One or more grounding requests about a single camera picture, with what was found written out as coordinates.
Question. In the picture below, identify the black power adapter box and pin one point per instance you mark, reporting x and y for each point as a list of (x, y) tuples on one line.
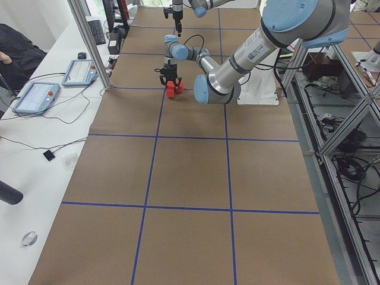
[(114, 43)]

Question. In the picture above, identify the near blue teach pendant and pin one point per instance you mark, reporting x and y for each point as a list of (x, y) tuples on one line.
[(37, 98)]

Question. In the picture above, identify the clear plastic lid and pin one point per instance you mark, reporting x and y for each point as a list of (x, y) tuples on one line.
[(69, 162)]

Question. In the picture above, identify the small black square sensor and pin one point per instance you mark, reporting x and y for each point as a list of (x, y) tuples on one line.
[(49, 155)]

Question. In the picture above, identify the far blue teach pendant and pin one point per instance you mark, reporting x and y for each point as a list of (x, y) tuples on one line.
[(80, 73)]

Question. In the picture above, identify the black cylindrical handle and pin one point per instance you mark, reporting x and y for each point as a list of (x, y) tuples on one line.
[(9, 194)]

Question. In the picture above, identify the black keyboard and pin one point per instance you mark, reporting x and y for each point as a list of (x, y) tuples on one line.
[(97, 31)]

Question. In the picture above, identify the aluminium side frame rail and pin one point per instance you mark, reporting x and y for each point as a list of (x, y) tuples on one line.
[(342, 120)]

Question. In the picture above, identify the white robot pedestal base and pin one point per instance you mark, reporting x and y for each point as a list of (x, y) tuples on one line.
[(258, 88)]

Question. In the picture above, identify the person in black clothing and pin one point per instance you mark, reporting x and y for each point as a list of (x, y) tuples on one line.
[(19, 58)]

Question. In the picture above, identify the black computer mouse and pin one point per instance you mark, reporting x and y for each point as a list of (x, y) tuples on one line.
[(82, 55)]

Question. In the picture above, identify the brown cardboard box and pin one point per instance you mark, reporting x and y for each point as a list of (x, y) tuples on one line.
[(317, 65)]

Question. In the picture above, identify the black monitor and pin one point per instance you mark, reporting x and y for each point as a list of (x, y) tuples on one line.
[(109, 11)]

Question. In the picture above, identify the clear round plastic cap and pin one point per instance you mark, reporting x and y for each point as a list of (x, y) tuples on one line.
[(28, 239)]

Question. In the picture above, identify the blue teach pendant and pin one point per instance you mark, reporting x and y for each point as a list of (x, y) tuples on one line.
[(80, 73), (37, 98)]

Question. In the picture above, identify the red block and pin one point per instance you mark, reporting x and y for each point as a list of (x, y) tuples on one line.
[(180, 88), (171, 90)]

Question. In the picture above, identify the aluminium frame post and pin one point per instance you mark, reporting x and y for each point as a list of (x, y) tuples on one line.
[(85, 32)]

